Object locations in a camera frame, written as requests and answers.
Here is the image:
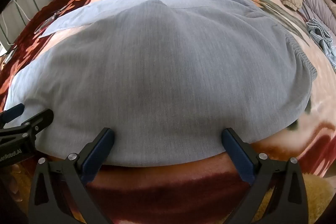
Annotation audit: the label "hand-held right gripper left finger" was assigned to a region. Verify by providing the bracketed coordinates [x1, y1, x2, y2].
[28, 128, 115, 224]

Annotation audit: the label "grey-pink quilt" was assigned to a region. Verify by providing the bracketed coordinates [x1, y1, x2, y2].
[299, 0, 336, 41]

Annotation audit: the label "grey pants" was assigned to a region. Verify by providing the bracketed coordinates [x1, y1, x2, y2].
[4, 0, 318, 168]

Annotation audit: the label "eyeglasses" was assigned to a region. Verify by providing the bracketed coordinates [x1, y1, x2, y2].
[34, 10, 62, 35]

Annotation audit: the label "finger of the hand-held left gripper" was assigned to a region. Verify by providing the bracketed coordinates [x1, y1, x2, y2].
[0, 109, 54, 147]
[0, 104, 25, 128]

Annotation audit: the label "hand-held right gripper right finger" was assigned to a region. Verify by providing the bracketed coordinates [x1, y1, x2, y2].
[222, 128, 309, 224]

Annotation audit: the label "yellow fuzzy rug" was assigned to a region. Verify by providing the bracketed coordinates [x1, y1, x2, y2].
[262, 174, 328, 224]

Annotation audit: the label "blue striped cloth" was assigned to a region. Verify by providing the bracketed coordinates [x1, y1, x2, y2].
[306, 18, 336, 67]

